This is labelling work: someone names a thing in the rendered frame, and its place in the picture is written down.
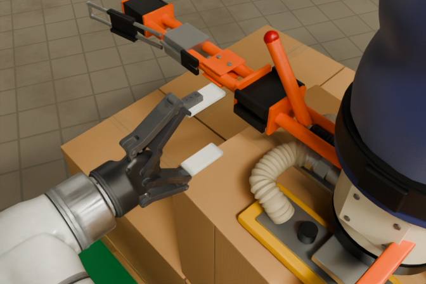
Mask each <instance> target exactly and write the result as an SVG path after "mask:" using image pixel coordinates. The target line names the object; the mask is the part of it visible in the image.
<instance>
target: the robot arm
mask: <svg viewBox="0 0 426 284"><path fill-rule="evenodd" d="M224 96H225V92H224V91H223V90H222V89H220V88H219V87H217V86H216V85H215V84H213V83H210V84H209V85H207V86H205V87H203V88H202V89H200V90H199V91H194V92H192V93H190V94H189V95H187V96H185V97H184V98H181V99H179V98H178V97H177V96H176V95H174V94H173V93H172V92H169V93H167V94H166V96H165V97H164V98H163V99H162V100H161V101H160V102H159V103H158V105H157V106H156V107H155V108H154V109H153V110H152V111H151V112H150V113H149V114H148V115H147V116H146V117H145V118H144V120H143V121H142V122H141V123H140V124H139V125H138V126H137V127H136V128H135V130H133V132H131V133H130V134H128V135H127V136H126V137H124V138H123V139H121V140H120V142H119V145H120V146H121V147H122V148H123V149H124V150H125V152H126V155H125V157H124V158H122V159H121V160H119V161H113V160H108V161H106V162H105V163H104V164H101V165H100V166H98V167H97V168H95V169H93V170H92V171H90V173H89V177H88V176H87V175H86V174H85V173H83V172H78V173H77V174H75V175H74V176H72V177H70V178H68V179H67V180H65V181H64V182H62V183H60V184H59V185H57V186H55V187H54V188H51V189H49V190H48V191H47V192H45V193H43V194H42V195H39V196H38V197H35V198H33V199H30V200H27V201H24V202H20V203H18V204H15V205H13V206H11V207H9V208H7V209H5V210H4V211H2V212H0V284H95V283H94V282H93V280H92V279H91V278H90V277H89V275H88V274H87V272H86V270H85V269H84V266H83V265H82V263H81V260H80V258H79V256H78V254H79V253H81V252H82V251H83V250H84V249H87V248H88V247H90V245H91V244H93V243H94V242H96V241H97V240H99V239H100V238H101V237H103V236H104V235H106V234H107V233H108V232H110V231H111V230H113V229H114V228H115V227H116V224H117V222H116V219H115V217H119V218H121V217H122V216H124V215H125V214H126V213H128V212H129V211H131V210H133V208H135V207H137V206H138V205H139V206H140V207H141V208H145V207H146V206H148V205H150V204H151V203H153V202H155V201H157V200H161V199H163V198H167V197H170V196H172V195H175V194H178V193H181V192H184V191H186V190H187V189H188V188H189V185H188V182H190V181H191V179H192V176H194V175H195V174H197V173H198V172H200V171H201V170H202V169H204V168H205V167H207V166H208V165H209V164H211V163H213V162H214V161H215V160H217V159H218V158H219V157H221V156H222V155H223V151H222V150H220V149H219V148H218V147H217V146H216V145H215V144H213V143H210V144H209V145H207V146H206V147H205V148H203V149H201V150H200V151H199V152H197V153H196V154H194V155H193V156H191V157H190V158H188V159H187V160H185V161H184V162H182V163H181V166H180V165H179V167H177V168H160V157H161V156H162V154H163V151H162V149H163V148H164V146H165V145H166V143H167V142H168V140H169V139H170V138H171V136H172V135H173V133H174V131H175V130H176V129H177V128H178V126H179V125H180V123H181V121H182V120H183V119H184V117H185V116H187V117H188V118H190V117H192V116H194V115H195V114H196V113H198V112H200V111H201V110H203V109H204V108H206V107H208V106H209V105H211V104H213V103H214V102H216V101H217V100H219V99H221V98H222V97H224ZM177 112H178V114H176V113H177ZM147 147H148V148H149V149H150V150H146V148H147ZM177 185H178V186H177Z"/></svg>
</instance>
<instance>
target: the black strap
mask: <svg viewBox="0 0 426 284"><path fill-rule="evenodd" d="M352 85H353V81H352V82H351V83H350V85H349V87H348V88H347V89H346V91H345V93H344V96H343V98H342V101H341V104H340V108H339V111H338V114H337V118H336V121H335V140H336V142H337V146H338V149H339V152H340V154H341V156H342V158H343V159H344V162H345V163H346V165H347V166H348V168H349V169H350V170H351V172H352V173H353V174H354V175H355V176H356V177H357V178H358V182H357V186H358V187H359V188H361V189H362V190H363V191H365V192H366V193H367V194H369V195H370V196H372V197H373V198H374V199H376V200H377V201H379V202H380V203H381V204H383V205H384V206H386V207H387V208H388V209H390V210H391V211H393V212H394V213H396V212H398V211H399V209H400V210H402V211H404V212H406V213H408V214H410V215H412V216H415V217H419V218H420V219H424V220H426V184H423V183H419V182H417V181H414V180H412V179H410V178H408V177H406V176H404V175H403V174H401V173H399V172H398V171H396V170H395V169H393V168H392V167H391V166H390V165H389V164H387V163H386V162H384V161H383V160H382V159H381V158H380V157H378V156H377V155H376V154H374V153H373V152H372V151H371V150H370V149H369V148H368V147H367V146H366V145H365V143H364V142H363V140H362V139H361V136H360V134H359V132H358V130H357V128H356V125H355V123H354V121H353V118H352V115H351V111H350V107H351V93H352Z"/></svg>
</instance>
